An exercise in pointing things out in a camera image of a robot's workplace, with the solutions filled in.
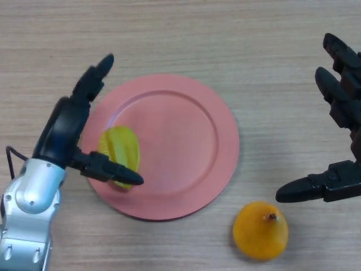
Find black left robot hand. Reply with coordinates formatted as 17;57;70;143
31;53;145;186

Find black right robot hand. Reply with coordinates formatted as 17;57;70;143
275;33;361;203

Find yellow green starfruit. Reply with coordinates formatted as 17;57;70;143
98;125;141;193

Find pink round plate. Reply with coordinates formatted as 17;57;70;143
81;73;240;221

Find orange yellow pear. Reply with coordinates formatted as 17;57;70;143
232;200;289;261

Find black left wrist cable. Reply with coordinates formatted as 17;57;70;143
5;145;29;180

